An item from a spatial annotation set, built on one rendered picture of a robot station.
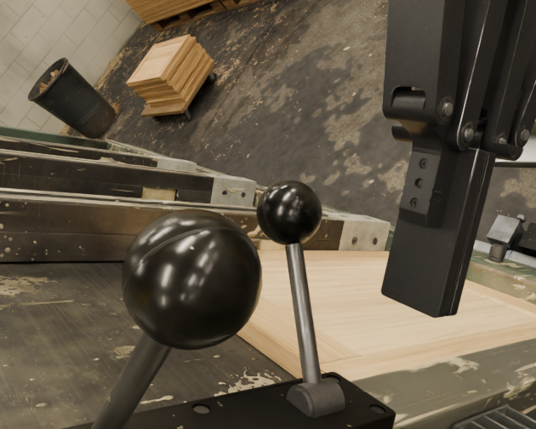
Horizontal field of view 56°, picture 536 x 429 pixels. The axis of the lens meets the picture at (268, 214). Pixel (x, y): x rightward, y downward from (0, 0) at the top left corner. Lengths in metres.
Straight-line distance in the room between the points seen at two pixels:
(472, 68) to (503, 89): 0.03
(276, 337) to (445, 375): 0.14
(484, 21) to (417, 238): 0.09
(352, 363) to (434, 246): 0.22
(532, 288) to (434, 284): 0.62
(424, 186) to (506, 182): 1.91
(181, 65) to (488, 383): 3.61
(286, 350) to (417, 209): 0.24
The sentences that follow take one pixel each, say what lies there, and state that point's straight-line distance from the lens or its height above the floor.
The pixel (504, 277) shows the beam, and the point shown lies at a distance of 0.85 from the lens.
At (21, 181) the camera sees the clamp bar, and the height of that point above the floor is 1.35.
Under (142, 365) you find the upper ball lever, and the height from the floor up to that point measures 1.53.
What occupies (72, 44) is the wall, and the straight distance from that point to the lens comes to 6.27.
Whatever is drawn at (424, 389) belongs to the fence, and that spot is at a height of 1.30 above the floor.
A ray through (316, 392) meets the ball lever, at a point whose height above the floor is 1.41.
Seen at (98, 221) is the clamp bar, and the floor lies 1.38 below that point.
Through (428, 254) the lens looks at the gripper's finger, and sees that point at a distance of 0.22.
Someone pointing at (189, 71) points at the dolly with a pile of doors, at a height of 0.25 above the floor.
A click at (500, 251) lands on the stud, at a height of 0.87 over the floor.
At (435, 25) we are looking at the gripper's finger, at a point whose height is 1.52.
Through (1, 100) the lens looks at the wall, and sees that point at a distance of 5.92.
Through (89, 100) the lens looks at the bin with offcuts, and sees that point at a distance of 5.02.
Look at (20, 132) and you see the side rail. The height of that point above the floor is 1.18.
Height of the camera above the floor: 1.63
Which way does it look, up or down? 38 degrees down
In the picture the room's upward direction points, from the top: 47 degrees counter-clockwise
